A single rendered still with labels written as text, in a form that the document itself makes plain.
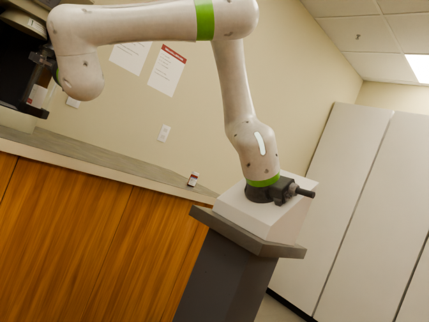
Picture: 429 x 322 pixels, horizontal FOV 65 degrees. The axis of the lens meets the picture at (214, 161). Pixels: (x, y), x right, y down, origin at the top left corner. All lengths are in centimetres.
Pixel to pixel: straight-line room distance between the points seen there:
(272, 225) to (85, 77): 69
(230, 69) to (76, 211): 78
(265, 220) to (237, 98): 42
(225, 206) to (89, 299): 74
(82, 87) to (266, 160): 58
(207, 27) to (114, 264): 107
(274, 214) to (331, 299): 245
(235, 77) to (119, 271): 97
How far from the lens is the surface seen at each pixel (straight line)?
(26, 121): 152
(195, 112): 243
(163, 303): 187
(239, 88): 116
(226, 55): 112
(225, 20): 92
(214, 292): 120
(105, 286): 161
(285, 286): 372
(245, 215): 114
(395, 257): 333
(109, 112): 210
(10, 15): 154
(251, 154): 107
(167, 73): 226
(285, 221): 113
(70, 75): 93
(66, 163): 127
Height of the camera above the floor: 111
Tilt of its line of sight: level
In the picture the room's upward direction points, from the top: 22 degrees clockwise
